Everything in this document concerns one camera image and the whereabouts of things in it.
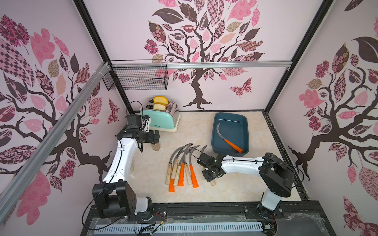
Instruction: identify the wooden handle sickle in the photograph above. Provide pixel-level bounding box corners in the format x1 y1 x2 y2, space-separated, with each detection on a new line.
201 145 216 187
165 146 186 185
170 143 193 180
183 144 192 185

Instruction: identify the orange handle sickle boxed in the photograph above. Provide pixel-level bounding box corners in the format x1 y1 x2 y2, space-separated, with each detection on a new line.
216 124 243 153

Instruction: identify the teal plastic storage box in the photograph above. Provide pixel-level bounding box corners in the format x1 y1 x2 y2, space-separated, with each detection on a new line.
211 113 250 157

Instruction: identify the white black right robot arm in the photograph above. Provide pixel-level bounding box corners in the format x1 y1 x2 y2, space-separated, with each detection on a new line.
197 152 295 219

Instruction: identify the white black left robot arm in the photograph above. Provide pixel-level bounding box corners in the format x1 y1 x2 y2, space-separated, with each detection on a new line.
92 129 160 219

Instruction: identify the black lid spice jar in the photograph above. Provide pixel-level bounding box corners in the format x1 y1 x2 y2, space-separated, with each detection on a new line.
151 143 160 151

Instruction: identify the mint green toaster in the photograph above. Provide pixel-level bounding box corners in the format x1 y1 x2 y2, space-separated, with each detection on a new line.
141 98 181 132

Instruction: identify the pale bread slice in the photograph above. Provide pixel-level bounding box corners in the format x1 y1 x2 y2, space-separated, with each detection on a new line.
153 103 167 111

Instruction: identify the yellow bread slice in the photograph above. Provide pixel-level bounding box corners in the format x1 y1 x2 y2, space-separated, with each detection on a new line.
153 96 169 105

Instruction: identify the orange handle sickle right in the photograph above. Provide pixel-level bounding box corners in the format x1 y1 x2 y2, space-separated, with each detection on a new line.
189 146 199 188

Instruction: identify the orange handle sickle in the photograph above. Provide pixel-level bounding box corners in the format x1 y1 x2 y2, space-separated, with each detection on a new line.
178 151 186 187
189 146 199 188
169 169 180 193

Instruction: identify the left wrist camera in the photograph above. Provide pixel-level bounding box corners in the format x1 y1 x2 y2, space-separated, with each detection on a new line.
124 114 151 132

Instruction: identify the orange handle sickle middle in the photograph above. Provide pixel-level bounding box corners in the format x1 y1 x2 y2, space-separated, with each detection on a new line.
178 151 186 187

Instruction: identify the orange handle sickle lower left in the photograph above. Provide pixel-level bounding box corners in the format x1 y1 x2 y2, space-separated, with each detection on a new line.
169 169 180 193

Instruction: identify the black wire basket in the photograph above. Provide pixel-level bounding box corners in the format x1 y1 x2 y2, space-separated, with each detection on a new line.
103 59 169 91

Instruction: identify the aluminium rail left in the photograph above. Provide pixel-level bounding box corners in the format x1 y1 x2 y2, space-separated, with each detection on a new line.
1 62 111 223

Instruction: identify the aluminium rail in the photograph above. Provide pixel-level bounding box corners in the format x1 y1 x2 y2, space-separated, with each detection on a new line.
112 61 292 69
1 62 111 223

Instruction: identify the white vented cable duct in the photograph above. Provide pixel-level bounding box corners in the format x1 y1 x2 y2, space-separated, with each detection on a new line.
93 222 263 236

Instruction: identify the aluminium rail back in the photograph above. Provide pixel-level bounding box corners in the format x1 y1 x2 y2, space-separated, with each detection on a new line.
112 61 292 69

